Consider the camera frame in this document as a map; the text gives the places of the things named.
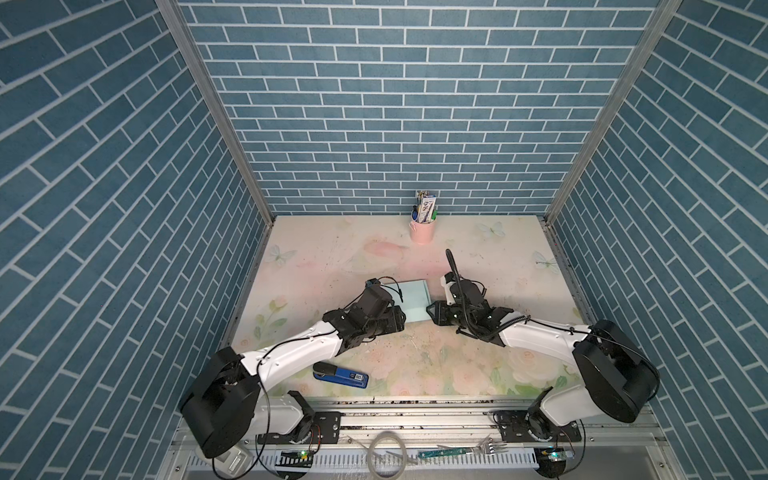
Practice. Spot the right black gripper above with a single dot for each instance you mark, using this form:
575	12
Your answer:
438	312

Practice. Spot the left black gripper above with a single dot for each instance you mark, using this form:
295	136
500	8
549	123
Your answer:
395	318

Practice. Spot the light blue paper box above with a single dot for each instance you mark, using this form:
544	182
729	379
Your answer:
415	300

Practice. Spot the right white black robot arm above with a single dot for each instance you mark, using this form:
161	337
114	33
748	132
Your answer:
616	379

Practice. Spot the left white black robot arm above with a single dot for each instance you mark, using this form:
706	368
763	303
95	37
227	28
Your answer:
231	393

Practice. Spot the blue black stapler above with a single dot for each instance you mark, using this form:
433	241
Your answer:
330	373

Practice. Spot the pink pen holder cup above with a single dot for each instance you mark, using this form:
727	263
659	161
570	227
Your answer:
421	233

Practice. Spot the metal fork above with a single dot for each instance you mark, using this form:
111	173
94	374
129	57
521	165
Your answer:
486	446

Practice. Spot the white plastic holder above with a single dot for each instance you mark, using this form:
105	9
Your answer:
233	463

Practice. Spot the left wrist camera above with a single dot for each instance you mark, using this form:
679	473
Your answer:
375	299

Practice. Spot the aluminium frame rail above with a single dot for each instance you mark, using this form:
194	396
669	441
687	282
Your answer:
380	438

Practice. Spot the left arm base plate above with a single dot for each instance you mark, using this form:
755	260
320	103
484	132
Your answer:
323	428

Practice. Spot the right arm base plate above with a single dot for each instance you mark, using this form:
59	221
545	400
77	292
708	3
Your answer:
519	426

